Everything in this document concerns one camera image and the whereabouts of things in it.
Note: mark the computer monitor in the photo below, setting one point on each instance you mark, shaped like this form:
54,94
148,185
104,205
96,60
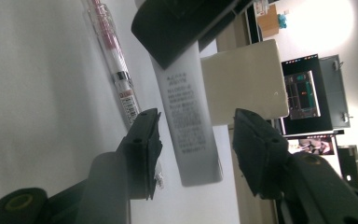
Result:
301,95

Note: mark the beige square cup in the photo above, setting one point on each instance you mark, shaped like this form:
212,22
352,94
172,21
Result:
245,84

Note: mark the grey metal cabinet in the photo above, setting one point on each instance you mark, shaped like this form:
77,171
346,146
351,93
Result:
334,90

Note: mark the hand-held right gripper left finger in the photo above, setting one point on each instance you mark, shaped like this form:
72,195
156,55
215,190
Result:
143,155

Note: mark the cardboard box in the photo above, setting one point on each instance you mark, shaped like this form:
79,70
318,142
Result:
268,20

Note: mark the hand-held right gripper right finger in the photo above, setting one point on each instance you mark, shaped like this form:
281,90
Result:
258,152

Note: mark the white table board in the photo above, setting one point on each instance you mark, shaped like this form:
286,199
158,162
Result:
43,93

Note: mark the white printed tube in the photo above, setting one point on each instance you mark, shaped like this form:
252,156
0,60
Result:
186,124

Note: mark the clear pen with pink print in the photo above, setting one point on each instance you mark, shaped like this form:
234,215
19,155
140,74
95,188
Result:
116,59

